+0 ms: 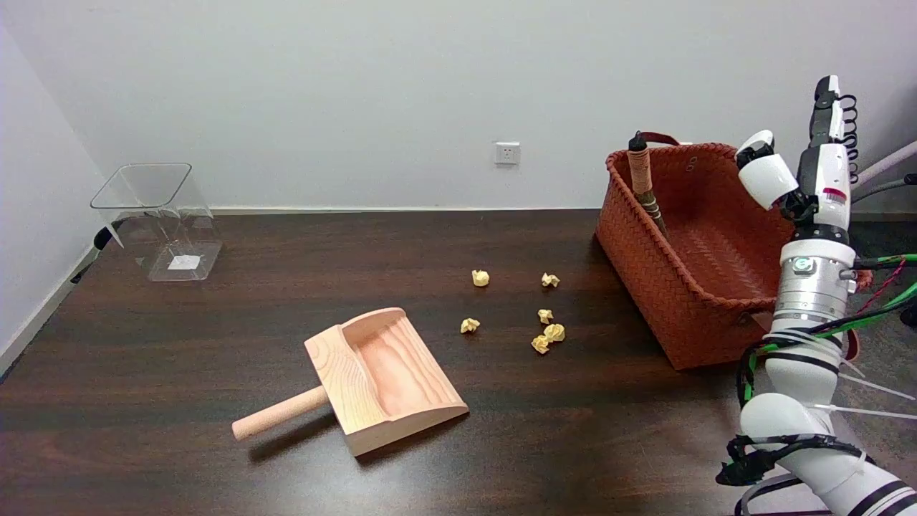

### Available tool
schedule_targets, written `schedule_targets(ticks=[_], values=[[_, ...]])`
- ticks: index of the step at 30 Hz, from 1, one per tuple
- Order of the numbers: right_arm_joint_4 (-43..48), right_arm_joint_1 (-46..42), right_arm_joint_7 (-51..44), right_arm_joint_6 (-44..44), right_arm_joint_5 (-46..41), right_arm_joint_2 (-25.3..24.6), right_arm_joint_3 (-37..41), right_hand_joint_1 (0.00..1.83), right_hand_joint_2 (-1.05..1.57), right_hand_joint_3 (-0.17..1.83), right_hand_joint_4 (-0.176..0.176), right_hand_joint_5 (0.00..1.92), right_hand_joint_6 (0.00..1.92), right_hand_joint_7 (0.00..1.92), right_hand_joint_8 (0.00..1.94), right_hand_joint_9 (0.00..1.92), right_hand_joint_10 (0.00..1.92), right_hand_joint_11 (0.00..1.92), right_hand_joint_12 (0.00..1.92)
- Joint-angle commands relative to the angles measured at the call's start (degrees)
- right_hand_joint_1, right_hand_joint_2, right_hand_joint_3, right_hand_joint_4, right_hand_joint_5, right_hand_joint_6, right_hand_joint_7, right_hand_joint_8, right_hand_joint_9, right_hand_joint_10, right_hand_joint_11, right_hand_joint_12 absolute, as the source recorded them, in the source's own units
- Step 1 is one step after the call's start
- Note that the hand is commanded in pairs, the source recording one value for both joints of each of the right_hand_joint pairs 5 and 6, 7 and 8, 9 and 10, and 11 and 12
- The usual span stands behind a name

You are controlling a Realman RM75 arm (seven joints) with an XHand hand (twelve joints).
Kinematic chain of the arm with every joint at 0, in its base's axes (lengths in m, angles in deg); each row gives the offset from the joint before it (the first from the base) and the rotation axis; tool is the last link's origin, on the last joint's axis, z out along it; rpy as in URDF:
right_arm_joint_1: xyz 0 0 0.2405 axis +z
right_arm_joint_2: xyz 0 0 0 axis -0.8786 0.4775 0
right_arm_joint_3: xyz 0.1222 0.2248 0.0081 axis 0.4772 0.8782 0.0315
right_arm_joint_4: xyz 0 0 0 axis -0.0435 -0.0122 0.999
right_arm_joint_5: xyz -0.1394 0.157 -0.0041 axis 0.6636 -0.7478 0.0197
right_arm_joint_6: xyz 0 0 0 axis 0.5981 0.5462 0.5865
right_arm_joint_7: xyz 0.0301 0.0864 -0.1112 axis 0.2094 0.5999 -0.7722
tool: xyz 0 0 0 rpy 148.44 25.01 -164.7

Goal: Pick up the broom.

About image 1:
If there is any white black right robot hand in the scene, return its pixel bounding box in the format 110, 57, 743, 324
736, 75, 859, 244

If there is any brown handle broom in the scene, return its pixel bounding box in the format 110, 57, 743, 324
628, 131, 671, 242

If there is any red-brown woven basket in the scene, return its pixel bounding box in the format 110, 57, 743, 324
595, 132, 874, 371

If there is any white zip tie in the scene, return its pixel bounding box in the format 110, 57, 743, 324
835, 371, 917, 401
811, 403, 917, 422

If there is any wooden dustpan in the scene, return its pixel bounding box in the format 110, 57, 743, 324
231, 307, 470, 457

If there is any clear plastic bin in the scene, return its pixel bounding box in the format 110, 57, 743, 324
90, 163, 224, 282

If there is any black white rod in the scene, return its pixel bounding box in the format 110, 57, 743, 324
70, 219, 126, 285

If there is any grey chair frame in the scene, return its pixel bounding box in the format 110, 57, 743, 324
851, 140, 917, 209

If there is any green black cable bundle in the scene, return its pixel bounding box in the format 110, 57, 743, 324
736, 254, 917, 411

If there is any black sleeved cable loop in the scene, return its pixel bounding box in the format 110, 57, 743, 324
715, 433, 868, 516

